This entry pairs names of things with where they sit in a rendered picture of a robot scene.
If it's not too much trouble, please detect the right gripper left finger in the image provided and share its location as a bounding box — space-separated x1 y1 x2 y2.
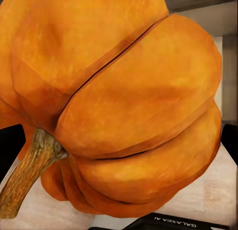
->
0 124 26 184

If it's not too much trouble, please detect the pumpkin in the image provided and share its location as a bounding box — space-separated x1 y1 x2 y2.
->
0 0 222 219

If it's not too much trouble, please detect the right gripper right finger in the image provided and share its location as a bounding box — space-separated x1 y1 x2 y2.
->
221 124 238 166

